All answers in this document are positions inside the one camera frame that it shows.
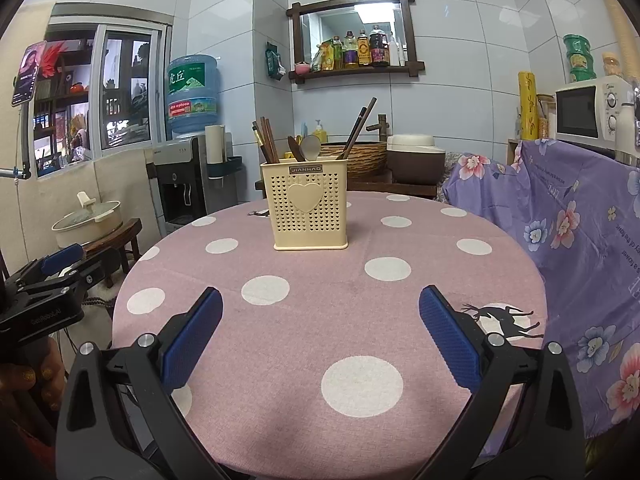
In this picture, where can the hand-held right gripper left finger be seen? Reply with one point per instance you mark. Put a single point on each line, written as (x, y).
(192, 340)

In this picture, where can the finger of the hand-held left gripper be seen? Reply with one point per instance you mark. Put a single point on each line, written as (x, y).
(62, 259)
(100, 270)

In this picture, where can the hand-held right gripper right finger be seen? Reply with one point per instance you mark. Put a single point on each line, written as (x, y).
(450, 340)

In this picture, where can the cream plastic utensil holder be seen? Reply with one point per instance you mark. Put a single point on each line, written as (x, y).
(305, 220)

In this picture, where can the dark chopstick with gold band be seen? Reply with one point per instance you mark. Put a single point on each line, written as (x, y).
(353, 134)
(256, 135)

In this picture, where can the brown wooden spoon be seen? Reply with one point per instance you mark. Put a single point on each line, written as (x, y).
(295, 147)

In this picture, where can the small silver spoon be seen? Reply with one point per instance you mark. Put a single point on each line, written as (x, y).
(311, 147)

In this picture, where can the small dark wooden stool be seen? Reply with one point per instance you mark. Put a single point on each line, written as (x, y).
(122, 237)

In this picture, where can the cream pot with lid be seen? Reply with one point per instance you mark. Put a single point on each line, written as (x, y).
(87, 225)

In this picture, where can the beige cloth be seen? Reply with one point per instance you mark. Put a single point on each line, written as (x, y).
(45, 195)

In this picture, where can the phone stand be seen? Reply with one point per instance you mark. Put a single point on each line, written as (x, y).
(21, 160)

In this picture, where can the grey water dispenser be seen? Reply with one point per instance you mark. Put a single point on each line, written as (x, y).
(180, 185)

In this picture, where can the pink polka dot tablecloth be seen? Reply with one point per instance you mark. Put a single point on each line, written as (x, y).
(310, 320)

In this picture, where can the purple floral cloth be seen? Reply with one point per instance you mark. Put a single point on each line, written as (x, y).
(575, 260)

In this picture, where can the blue roll holder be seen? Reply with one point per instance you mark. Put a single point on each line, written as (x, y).
(230, 167)

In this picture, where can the sliding window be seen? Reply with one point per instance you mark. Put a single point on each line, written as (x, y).
(125, 95)

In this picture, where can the brown and white rice cooker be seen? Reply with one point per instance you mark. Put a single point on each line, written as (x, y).
(415, 160)

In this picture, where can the smartphone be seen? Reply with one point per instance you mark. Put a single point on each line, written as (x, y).
(29, 75)

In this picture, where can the woven basket wash basin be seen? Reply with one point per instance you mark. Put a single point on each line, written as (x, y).
(372, 160)

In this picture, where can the blue water jug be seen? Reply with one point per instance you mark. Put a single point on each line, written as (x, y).
(192, 95)

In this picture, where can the small wooden box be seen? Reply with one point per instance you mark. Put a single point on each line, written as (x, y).
(515, 152)

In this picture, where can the bamboo style faucet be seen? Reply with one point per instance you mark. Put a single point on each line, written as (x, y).
(380, 127)

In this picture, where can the yellow soap bottle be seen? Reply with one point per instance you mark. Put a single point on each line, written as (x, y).
(320, 134)

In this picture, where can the yellow roll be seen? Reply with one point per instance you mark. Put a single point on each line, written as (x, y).
(527, 105)

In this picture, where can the white microwave oven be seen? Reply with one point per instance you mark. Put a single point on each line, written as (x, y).
(580, 110)

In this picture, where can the green hanging packet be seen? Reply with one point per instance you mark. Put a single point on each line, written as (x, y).
(275, 62)

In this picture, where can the pink bowl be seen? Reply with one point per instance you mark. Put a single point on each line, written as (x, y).
(302, 68)

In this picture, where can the white plastic bottle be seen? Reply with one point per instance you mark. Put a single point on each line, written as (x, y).
(394, 52)

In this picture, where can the large dark soy sauce bottle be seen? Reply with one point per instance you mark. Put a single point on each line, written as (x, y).
(379, 50)

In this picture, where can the brown sauce bottle yellow label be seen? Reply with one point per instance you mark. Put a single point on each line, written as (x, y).
(364, 52)

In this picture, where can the black capped sauce bottle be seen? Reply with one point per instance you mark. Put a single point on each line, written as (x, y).
(351, 52)

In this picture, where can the yellow oil bottle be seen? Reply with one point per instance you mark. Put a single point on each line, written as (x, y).
(339, 55)

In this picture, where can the stack of green cups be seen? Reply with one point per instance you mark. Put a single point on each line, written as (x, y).
(578, 60)

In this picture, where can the yellow snack packet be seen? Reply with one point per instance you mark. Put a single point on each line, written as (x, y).
(327, 57)

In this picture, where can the small jar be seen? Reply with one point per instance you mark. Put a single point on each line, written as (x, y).
(612, 65)

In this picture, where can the dark wooden mirror shelf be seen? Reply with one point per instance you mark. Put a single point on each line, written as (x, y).
(350, 0)

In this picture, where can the cream corrugated pipe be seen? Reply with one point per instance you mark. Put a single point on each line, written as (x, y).
(617, 15)

